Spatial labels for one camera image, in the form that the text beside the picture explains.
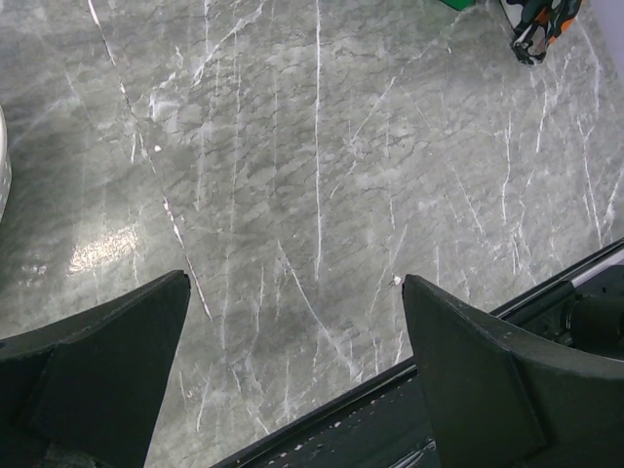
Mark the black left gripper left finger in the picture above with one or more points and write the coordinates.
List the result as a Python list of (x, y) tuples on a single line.
[(93, 382)]

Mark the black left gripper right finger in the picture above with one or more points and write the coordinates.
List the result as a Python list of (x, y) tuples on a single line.
[(500, 396)]

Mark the white laundry basket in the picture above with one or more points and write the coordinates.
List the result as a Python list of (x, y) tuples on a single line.
[(5, 165)]

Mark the colourful patterned clothes pile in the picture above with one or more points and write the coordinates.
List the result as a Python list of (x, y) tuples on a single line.
[(536, 24)]

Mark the green plastic tray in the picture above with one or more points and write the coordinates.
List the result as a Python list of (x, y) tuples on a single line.
[(459, 5)]

